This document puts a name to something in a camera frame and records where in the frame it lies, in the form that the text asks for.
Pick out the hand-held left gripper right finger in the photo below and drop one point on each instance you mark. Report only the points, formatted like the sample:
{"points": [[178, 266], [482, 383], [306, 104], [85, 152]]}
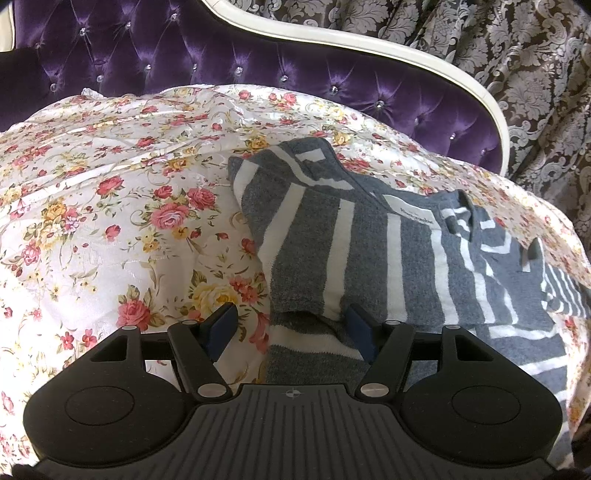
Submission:
{"points": [[357, 330]]}

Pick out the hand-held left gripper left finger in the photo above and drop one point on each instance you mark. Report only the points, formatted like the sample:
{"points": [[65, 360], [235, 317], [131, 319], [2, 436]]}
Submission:
{"points": [[224, 324]]}

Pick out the grey white striped shirt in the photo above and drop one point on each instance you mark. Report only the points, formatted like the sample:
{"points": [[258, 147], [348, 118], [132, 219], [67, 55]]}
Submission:
{"points": [[369, 258]]}

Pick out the floral blanket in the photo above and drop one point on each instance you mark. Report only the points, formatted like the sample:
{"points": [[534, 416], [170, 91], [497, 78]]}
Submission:
{"points": [[115, 221]]}

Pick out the purple tufted sofa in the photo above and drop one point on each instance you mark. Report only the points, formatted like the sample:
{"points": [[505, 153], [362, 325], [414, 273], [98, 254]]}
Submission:
{"points": [[231, 50]]}

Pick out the damask patterned curtain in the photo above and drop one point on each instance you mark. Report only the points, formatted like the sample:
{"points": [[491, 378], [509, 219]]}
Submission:
{"points": [[521, 78]]}

